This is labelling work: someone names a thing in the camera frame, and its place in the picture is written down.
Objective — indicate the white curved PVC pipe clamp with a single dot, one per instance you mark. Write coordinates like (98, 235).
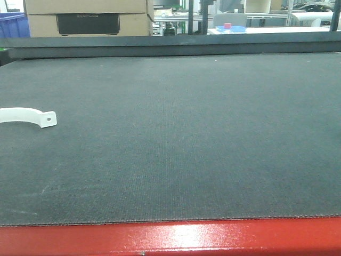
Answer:
(29, 115)

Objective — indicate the blue plastic bin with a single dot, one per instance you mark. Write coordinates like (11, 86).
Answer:
(14, 25)

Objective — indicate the dark grey table mat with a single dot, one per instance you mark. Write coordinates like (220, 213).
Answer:
(173, 138)

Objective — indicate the blue tray with red block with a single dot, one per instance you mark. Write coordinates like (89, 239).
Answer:
(229, 28)

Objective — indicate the large cardboard box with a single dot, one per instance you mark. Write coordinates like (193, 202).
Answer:
(89, 18)

